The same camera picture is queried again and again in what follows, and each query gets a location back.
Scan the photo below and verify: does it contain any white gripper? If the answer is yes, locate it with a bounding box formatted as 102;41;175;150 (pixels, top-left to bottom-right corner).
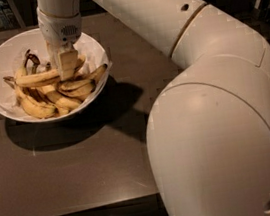
36;2;82;80

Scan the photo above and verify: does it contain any long banana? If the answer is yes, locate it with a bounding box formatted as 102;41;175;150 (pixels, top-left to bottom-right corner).
3;55;86;88

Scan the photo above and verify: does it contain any right short banana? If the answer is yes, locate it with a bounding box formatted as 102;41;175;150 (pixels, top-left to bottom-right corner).
81;64;108;83

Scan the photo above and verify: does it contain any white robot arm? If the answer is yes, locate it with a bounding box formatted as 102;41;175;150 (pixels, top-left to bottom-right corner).
37;0;270;216

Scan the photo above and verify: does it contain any white bowl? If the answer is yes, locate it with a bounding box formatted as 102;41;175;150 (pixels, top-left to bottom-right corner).
0;29;112;123

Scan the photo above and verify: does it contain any middle curved banana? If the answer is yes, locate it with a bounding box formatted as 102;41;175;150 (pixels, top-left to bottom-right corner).
56;79;96;97

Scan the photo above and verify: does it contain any lower left banana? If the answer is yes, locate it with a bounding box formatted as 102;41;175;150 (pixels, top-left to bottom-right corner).
15;87;56;119

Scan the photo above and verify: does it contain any lower center banana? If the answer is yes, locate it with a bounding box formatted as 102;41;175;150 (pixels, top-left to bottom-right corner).
39;84;82;111

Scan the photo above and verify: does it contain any white paper bowl liner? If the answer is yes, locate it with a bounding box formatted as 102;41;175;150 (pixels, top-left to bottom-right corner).
0;40;110;123

